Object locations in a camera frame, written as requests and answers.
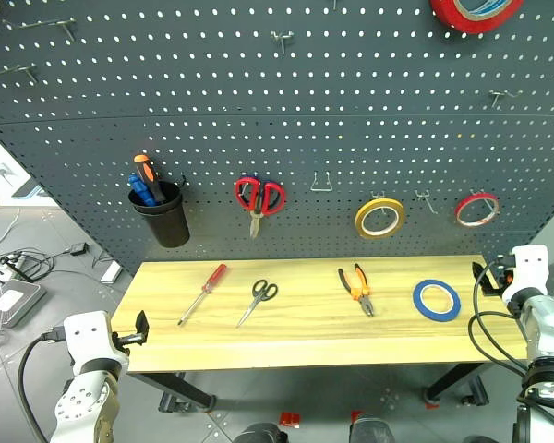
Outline large red tape roll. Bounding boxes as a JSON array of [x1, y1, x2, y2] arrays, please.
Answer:
[[428, 0, 525, 36]]

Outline red handled scissors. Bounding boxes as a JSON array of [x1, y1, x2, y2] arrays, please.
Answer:
[[233, 175, 288, 241]]

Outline yellow tape roll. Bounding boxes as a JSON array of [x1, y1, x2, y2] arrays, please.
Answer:
[[354, 197, 407, 241]]

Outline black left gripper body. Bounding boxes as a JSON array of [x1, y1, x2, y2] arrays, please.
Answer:
[[112, 330, 146, 358]]

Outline dark grey metal pegboard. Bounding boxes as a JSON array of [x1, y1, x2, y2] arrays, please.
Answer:
[[0, 0, 554, 279]]

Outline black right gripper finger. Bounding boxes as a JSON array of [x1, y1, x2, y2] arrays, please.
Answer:
[[471, 260, 497, 291]]

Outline wire loop pegboard hook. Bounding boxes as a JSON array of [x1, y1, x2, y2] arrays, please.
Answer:
[[309, 171, 335, 193]]

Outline blue handled screwdriver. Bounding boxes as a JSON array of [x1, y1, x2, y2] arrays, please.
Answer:
[[127, 173, 161, 208]]

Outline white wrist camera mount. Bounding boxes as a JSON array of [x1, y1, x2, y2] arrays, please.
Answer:
[[500, 244, 550, 305], [63, 309, 131, 377]]

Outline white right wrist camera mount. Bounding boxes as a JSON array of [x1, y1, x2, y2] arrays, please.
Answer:
[[500, 244, 550, 305]]

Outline orange and black screwdriver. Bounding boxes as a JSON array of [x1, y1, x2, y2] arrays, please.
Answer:
[[133, 153, 168, 205]]

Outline small red tape roll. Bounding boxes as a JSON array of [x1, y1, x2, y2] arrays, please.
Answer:
[[453, 192, 501, 229]]

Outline white power strip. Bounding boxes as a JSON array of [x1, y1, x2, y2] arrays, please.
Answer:
[[99, 259, 124, 284]]

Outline black handled scissors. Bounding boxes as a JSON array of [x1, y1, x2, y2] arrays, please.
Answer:
[[235, 278, 280, 329]]

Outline blue tape roll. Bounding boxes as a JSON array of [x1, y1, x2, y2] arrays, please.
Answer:
[[412, 278, 463, 323]]

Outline black plastic cup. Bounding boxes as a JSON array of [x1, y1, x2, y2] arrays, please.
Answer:
[[127, 180, 192, 249]]

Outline orange and black pliers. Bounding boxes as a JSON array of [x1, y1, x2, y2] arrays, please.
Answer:
[[336, 262, 376, 318]]

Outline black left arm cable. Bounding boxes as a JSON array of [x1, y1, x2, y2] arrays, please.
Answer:
[[17, 324, 68, 443]]

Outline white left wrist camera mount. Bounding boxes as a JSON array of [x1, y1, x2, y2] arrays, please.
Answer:
[[63, 309, 131, 377]]

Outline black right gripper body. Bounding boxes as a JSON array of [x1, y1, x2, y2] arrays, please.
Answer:
[[483, 264, 514, 299]]

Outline red handled screwdriver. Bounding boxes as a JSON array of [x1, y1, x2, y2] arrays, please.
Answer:
[[176, 262, 229, 328]]

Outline long metal pegboard hook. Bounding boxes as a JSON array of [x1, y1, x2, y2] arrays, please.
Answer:
[[0, 63, 41, 85], [2, 17, 78, 42]]

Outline grey box device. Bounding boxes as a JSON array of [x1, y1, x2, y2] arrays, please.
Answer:
[[0, 278, 48, 329]]

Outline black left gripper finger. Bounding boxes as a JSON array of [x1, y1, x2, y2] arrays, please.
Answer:
[[135, 309, 151, 344]]

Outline white floor cable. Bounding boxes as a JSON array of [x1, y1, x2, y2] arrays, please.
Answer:
[[0, 207, 23, 251]]

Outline black metal table leg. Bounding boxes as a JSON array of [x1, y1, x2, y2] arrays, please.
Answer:
[[127, 370, 219, 415], [423, 362, 491, 408]]

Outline dark rounded shape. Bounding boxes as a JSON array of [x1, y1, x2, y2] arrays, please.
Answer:
[[349, 414, 397, 443], [232, 421, 291, 443]]

